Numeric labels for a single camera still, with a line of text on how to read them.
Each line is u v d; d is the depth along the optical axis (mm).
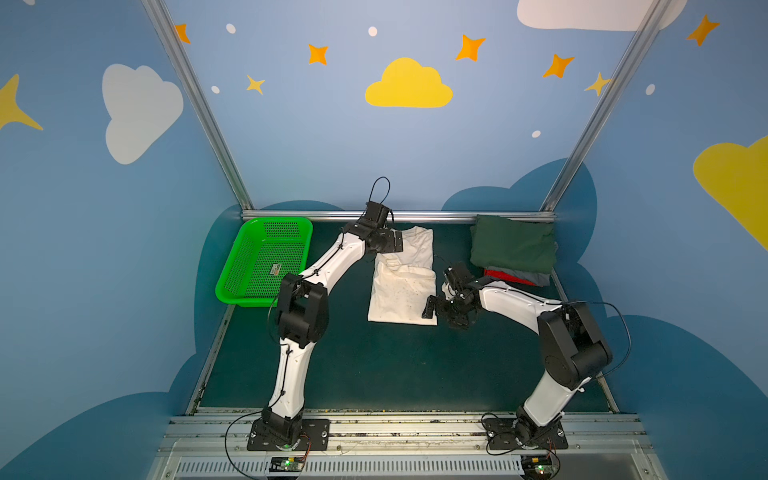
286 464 706
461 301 709
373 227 760
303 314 556
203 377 882
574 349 478
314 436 736
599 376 490
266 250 1125
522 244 1066
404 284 1023
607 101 847
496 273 1036
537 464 719
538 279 1013
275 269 1072
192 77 788
